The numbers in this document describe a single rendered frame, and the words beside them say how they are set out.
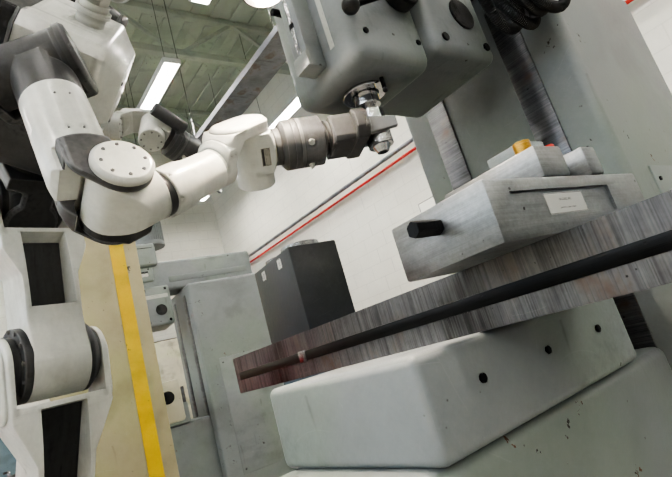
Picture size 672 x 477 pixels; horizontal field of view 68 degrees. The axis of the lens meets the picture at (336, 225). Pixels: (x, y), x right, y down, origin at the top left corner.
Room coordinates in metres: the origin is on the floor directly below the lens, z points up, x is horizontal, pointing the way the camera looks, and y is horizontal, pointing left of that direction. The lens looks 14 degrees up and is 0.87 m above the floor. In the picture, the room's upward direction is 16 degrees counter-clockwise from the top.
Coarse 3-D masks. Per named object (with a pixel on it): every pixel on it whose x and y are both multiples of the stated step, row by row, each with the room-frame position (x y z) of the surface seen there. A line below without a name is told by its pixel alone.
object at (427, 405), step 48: (480, 336) 0.65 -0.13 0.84; (528, 336) 0.71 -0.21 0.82; (576, 336) 0.78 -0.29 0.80; (624, 336) 0.87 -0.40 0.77; (288, 384) 0.82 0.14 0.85; (336, 384) 0.68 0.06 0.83; (384, 384) 0.61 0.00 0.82; (432, 384) 0.58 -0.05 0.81; (480, 384) 0.63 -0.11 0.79; (528, 384) 0.68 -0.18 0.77; (576, 384) 0.75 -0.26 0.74; (288, 432) 0.80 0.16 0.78; (336, 432) 0.70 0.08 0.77; (384, 432) 0.63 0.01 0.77; (432, 432) 0.57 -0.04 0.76; (480, 432) 0.61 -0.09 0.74
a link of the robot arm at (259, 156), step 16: (272, 128) 0.79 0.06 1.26; (288, 128) 0.77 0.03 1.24; (256, 144) 0.76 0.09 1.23; (272, 144) 0.77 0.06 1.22; (288, 144) 0.77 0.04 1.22; (240, 160) 0.78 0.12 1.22; (256, 160) 0.78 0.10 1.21; (272, 160) 0.79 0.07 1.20; (288, 160) 0.79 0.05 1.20; (240, 176) 0.80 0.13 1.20; (256, 176) 0.80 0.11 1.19; (272, 176) 0.82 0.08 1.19
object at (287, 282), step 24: (312, 240) 1.10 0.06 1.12; (288, 264) 1.06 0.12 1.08; (312, 264) 1.07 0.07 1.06; (336, 264) 1.10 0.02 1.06; (264, 288) 1.19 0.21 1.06; (288, 288) 1.08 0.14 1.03; (312, 288) 1.06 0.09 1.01; (336, 288) 1.09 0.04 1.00; (264, 312) 1.22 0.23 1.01; (288, 312) 1.11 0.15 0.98; (312, 312) 1.05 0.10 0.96; (336, 312) 1.08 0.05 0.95; (288, 336) 1.14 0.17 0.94
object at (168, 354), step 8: (160, 344) 8.51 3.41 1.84; (168, 344) 8.59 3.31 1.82; (176, 344) 8.68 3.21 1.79; (160, 352) 8.49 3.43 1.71; (168, 352) 8.57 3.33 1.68; (176, 352) 8.66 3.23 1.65; (160, 360) 8.47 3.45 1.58; (168, 360) 8.56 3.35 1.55; (176, 360) 8.64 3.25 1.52; (160, 368) 8.46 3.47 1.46; (168, 368) 8.54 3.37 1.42; (176, 368) 8.63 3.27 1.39; (168, 376) 8.52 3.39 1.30; (176, 376) 8.61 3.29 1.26; (184, 376) 8.69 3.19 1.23; (312, 376) 8.14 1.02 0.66; (184, 384) 8.68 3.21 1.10; (192, 416) 8.69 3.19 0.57
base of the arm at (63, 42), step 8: (56, 24) 0.63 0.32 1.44; (56, 32) 0.62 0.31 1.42; (64, 32) 0.63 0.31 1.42; (56, 40) 0.63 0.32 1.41; (64, 40) 0.63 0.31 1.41; (72, 40) 0.69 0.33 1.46; (56, 48) 0.63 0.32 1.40; (64, 48) 0.63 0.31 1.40; (72, 48) 0.64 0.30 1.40; (64, 56) 0.64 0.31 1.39; (72, 56) 0.64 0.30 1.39; (80, 56) 0.69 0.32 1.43; (72, 64) 0.64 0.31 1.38; (80, 64) 0.65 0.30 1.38; (80, 72) 0.66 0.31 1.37; (88, 72) 0.70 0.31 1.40; (80, 80) 0.67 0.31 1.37; (88, 80) 0.68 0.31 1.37; (88, 88) 0.71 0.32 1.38; (96, 88) 0.73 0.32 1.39; (88, 96) 0.73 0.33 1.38; (0, 112) 0.65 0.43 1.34; (8, 112) 0.67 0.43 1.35; (16, 112) 0.69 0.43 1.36; (8, 120) 0.69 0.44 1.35; (16, 120) 0.70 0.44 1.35
